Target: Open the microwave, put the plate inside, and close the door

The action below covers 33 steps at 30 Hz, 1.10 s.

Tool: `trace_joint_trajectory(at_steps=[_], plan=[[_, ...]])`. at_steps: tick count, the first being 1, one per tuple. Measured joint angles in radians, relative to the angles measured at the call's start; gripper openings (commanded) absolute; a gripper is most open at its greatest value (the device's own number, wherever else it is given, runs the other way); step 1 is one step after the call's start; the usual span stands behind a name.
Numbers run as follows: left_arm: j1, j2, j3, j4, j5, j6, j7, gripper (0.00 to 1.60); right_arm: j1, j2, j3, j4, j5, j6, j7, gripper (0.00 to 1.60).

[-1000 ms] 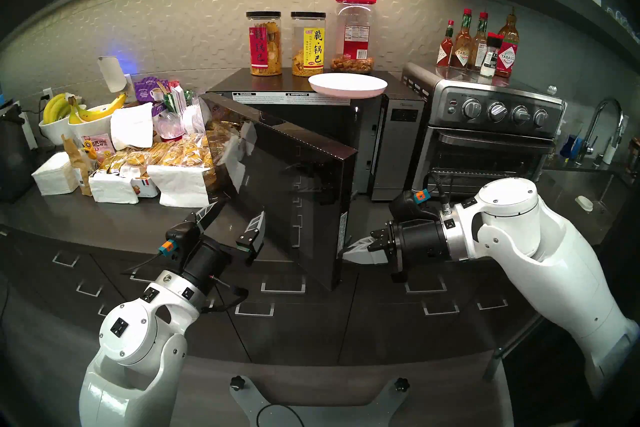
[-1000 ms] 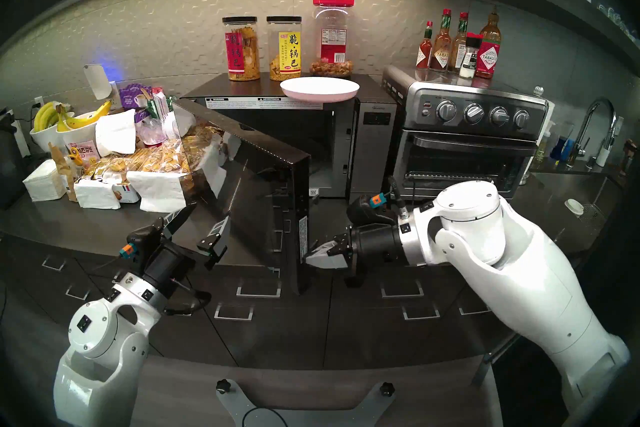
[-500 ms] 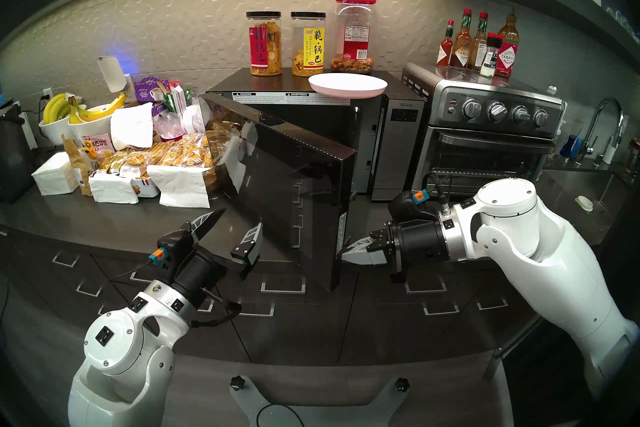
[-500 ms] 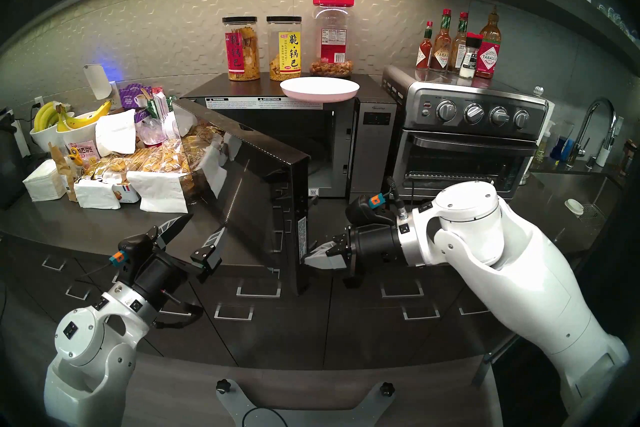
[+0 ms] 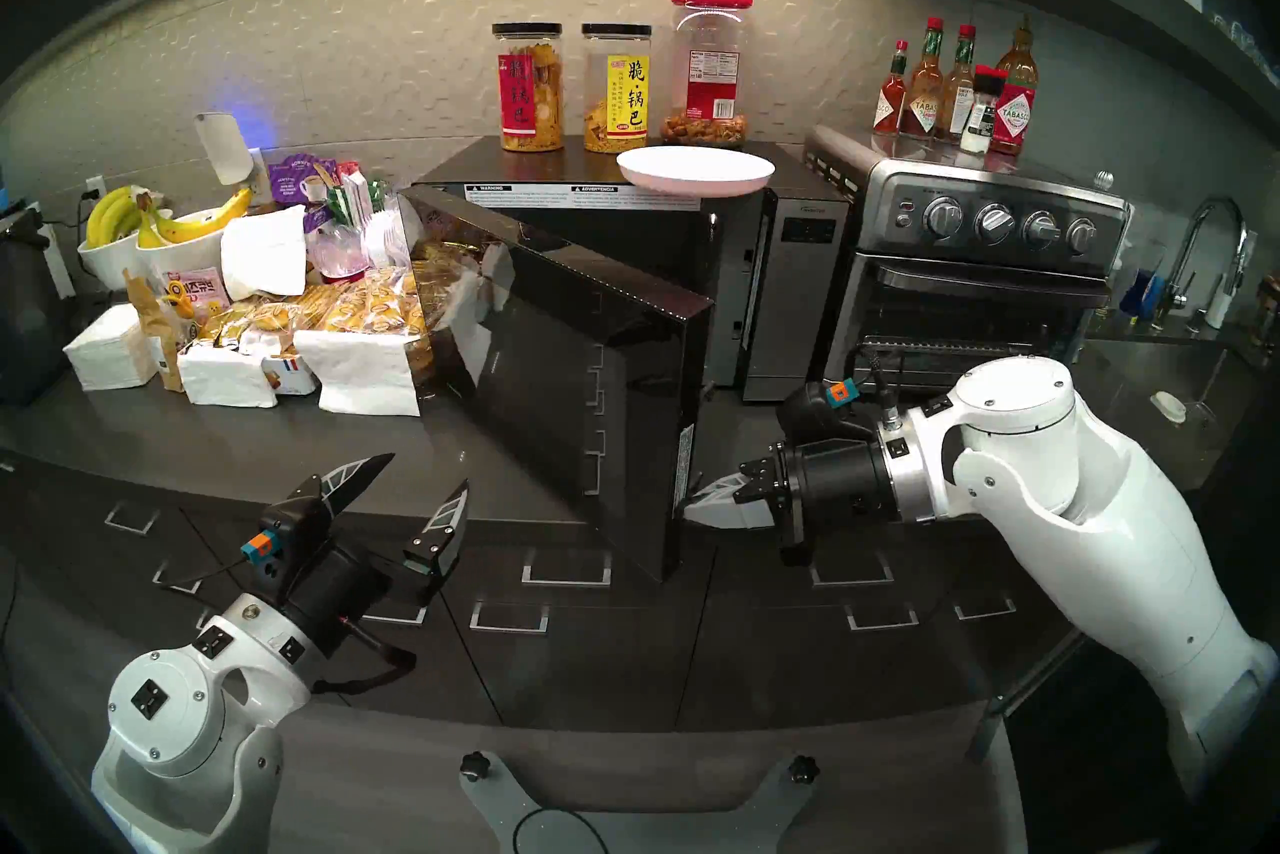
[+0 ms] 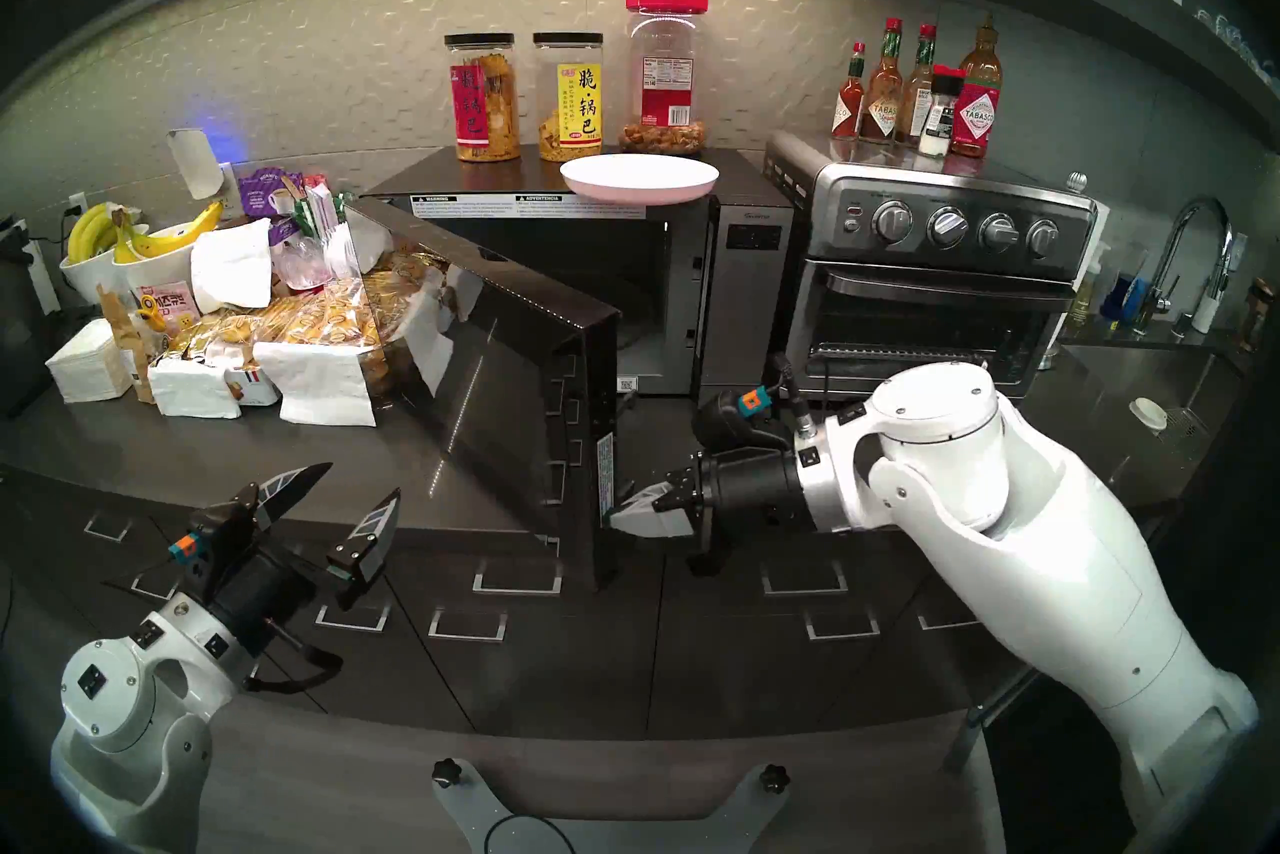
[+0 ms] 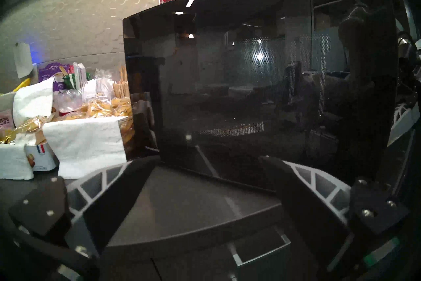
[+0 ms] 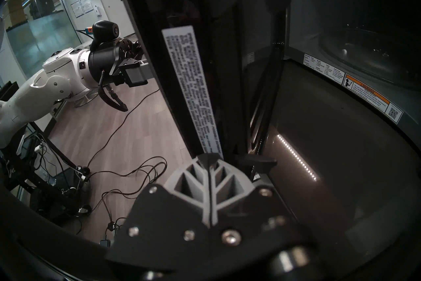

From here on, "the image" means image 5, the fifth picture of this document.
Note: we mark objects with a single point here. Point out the white wall outlet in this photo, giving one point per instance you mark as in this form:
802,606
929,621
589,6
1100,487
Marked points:
95,189
258,177

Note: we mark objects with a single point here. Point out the purple biscotti bag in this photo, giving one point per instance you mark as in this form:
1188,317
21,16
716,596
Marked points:
295,182

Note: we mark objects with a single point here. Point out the ripe yellow banana bunch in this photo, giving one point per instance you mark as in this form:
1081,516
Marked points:
200,224

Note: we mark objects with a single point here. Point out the brown paper snack bag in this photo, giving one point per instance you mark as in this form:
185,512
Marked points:
160,332

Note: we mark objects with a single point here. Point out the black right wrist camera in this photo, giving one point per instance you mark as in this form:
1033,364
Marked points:
815,417

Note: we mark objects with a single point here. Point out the pink Korean snack pack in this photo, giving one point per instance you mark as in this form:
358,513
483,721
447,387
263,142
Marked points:
195,290

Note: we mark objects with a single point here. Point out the clear cup of plastic spoons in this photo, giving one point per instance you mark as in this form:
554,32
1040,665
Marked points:
338,254

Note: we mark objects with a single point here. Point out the large orange hot sauce bottle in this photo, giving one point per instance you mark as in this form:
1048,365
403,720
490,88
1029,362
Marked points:
1015,107

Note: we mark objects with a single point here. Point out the white soap dispenser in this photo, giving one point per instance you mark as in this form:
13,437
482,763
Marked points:
1218,307

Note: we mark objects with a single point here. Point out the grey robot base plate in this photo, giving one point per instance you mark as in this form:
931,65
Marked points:
700,837

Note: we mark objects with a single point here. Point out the white napkin stack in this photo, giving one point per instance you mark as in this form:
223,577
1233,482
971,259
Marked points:
108,352

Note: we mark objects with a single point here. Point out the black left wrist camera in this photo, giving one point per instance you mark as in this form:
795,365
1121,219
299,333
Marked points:
295,527

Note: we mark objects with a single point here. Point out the snack jar yellow label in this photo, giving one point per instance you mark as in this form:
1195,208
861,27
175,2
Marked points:
617,97

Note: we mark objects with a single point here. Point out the small white paper napkin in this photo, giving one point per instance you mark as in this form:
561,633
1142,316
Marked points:
225,377

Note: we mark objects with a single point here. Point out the white round plate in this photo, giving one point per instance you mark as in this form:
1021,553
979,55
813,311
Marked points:
695,170

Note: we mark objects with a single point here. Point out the green red tea packets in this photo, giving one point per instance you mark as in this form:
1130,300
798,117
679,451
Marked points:
355,192

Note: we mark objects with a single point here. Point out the chrome kitchen faucet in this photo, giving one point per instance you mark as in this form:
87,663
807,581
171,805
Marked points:
1184,257

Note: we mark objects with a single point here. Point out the white plug-in wall device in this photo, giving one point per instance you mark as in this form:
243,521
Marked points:
222,147

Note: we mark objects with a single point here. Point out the dark lower cabinet run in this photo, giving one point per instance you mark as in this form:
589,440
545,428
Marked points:
620,662

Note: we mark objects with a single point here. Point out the white plastic forks bundle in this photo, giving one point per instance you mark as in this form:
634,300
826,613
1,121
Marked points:
385,237

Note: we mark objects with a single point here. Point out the steel sink basin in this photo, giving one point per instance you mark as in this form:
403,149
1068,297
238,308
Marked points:
1130,372

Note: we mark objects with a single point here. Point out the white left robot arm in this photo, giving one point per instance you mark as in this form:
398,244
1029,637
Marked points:
170,712

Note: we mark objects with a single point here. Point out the white fruit bowl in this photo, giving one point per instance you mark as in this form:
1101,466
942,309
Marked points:
190,254
105,262

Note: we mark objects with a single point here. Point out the stainless steel toaster oven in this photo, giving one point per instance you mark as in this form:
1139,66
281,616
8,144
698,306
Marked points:
960,212

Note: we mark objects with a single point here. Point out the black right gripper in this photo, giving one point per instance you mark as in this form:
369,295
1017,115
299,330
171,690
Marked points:
840,482

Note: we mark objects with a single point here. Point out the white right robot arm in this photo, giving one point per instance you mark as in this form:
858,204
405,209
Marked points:
1100,512

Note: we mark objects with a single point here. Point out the black star knob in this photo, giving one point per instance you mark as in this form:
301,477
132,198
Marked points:
803,769
475,765

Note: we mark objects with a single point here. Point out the yellow wrapped cake packs pile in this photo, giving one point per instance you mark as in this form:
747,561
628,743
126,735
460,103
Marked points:
350,312

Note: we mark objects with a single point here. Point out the greenish yellow banana bunch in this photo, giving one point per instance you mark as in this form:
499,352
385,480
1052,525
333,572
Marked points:
105,217

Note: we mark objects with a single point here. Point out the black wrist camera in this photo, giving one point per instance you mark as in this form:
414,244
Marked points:
815,417
295,527

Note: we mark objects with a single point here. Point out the white box French flag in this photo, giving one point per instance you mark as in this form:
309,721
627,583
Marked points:
290,377

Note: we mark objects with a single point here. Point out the clear jar red lid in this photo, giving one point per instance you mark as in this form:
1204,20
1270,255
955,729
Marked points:
708,62

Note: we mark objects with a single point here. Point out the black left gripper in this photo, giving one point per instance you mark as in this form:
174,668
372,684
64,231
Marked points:
340,587

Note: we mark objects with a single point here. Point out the snack jar red label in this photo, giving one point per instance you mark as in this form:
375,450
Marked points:
528,97

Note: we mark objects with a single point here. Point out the small silver round knob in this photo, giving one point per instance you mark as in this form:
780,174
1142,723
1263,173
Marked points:
1103,180

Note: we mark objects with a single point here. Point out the small red hot sauce bottle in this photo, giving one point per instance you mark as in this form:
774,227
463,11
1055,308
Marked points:
889,107

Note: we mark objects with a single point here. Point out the draped white paper napkin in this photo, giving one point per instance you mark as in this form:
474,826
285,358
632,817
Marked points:
265,252

